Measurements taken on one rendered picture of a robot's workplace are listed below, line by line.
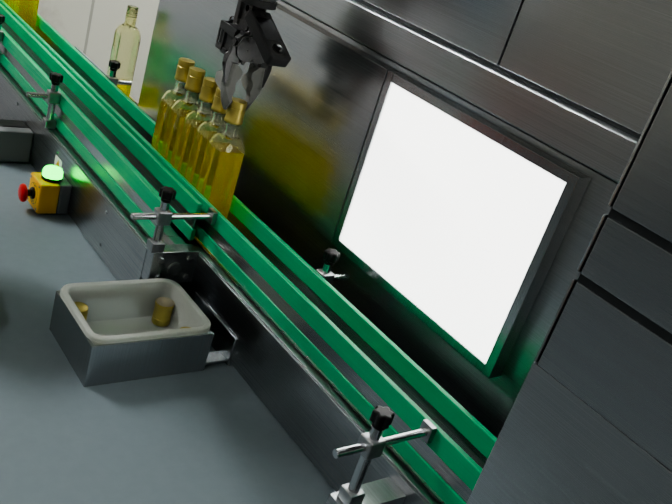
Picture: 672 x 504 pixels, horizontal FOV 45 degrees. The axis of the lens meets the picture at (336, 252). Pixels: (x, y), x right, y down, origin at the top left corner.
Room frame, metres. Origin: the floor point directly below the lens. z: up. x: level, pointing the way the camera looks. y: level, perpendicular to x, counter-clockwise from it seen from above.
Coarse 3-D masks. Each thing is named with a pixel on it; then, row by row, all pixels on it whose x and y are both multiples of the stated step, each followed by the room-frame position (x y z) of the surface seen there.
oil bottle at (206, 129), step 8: (208, 120) 1.54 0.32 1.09; (200, 128) 1.52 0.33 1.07; (208, 128) 1.51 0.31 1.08; (216, 128) 1.51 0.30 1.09; (200, 136) 1.51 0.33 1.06; (208, 136) 1.50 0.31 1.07; (200, 144) 1.51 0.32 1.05; (192, 152) 1.52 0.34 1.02; (200, 152) 1.50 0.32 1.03; (192, 160) 1.52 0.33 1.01; (200, 160) 1.50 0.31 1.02; (192, 168) 1.51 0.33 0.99; (200, 168) 1.49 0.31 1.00; (192, 176) 1.51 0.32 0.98; (192, 184) 1.50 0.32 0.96
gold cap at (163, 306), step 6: (156, 300) 1.28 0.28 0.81; (162, 300) 1.30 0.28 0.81; (168, 300) 1.30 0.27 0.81; (156, 306) 1.27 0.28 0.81; (162, 306) 1.27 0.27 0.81; (168, 306) 1.30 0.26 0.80; (156, 312) 1.27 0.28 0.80; (162, 312) 1.27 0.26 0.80; (168, 312) 1.27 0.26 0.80; (156, 318) 1.27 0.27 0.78; (162, 318) 1.27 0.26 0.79; (168, 318) 1.28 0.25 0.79; (156, 324) 1.27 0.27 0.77; (162, 324) 1.27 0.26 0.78; (168, 324) 1.28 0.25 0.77
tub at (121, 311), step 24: (72, 288) 1.19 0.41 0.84; (96, 288) 1.22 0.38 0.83; (120, 288) 1.25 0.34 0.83; (144, 288) 1.28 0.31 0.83; (168, 288) 1.31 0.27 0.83; (72, 312) 1.12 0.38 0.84; (96, 312) 1.22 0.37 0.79; (120, 312) 1.25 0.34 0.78; (144, 312) 1.29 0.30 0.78; (192, 312) 1.25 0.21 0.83; (96, 336) 1.07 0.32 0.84; (120, 336) 1.09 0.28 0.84; (144, 336) 1.12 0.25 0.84; (168, 336) 1.15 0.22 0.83
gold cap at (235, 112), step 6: (234, 102) 1.47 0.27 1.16; (240, 102) 1.48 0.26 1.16; (246, 102) 1.49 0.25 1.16; (228, 108) 1.48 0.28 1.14; (234, 108) 1.47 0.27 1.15; (240, 108) 1.47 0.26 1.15; (228, 114) 1.47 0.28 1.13; (234, 114) 1.47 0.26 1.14; (240, 114) 1.48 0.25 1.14; (228, 120) 1.47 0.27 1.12; (234, 120) 1.47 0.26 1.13; (240, 120) 1.48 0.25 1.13
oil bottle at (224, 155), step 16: (208, 144) 1.48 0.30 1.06; (224, 144) 1.46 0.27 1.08; (240, 144) 1.48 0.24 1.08; (208, 160) 1.47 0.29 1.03; (224, 160) 1.46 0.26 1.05; (240, 160) 1.48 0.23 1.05; (208, 176) 1.46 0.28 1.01; (224, 176) 1.46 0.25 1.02; (208, 192) 1.45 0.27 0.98; (224, 192) 1.47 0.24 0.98; (224, 208) 1.48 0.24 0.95
